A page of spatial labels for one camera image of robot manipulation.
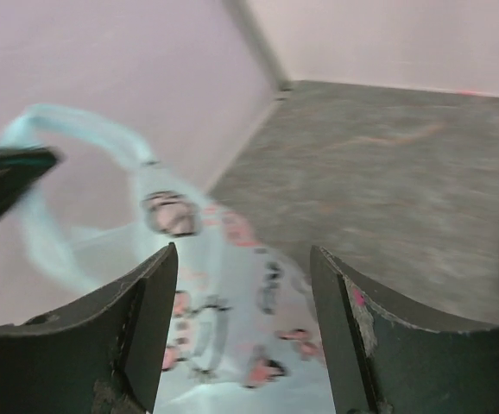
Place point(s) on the light blue plastic bag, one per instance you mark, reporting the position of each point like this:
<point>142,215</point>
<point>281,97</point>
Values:
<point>243,337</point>

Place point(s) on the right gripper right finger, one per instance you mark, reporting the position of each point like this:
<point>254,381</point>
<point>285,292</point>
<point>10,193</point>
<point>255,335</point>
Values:
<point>387,353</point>

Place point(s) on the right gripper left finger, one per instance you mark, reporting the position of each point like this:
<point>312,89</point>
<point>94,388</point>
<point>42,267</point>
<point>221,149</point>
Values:
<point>102,353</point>

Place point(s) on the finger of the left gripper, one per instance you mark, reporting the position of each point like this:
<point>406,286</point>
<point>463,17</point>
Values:
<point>20,168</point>

